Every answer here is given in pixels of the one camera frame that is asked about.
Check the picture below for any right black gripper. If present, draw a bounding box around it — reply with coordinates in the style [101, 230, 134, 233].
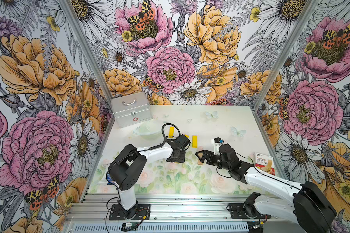
[195, 150, 231, 170]

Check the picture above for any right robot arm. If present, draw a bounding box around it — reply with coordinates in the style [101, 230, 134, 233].
[195, 143, 336, 233]

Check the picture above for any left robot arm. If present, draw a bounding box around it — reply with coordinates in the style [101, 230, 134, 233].
[108, 135, 191, 219]

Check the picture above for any red bandage box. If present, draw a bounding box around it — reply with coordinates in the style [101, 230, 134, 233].
[254, 152, 275, 175]

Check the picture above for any silver metal case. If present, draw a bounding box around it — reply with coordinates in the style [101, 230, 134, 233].
[111, 92, 152, 128]

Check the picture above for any blue tissue packet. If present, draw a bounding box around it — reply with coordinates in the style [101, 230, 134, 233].
[106, 173, 116, 185]

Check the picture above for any small green circuit board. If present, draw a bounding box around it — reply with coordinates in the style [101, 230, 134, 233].
[121, 222, 137, 232]

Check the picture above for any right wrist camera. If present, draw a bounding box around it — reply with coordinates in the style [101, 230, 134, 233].
[212, 137, 224, 154]

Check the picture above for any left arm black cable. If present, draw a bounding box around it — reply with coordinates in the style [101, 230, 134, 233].
[139, 123, 181, 152]

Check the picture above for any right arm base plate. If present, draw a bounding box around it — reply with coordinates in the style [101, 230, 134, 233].
[226, 203, 272, 221]

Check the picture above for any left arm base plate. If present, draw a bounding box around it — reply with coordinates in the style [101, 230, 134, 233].
[108, 203, 151, 220]

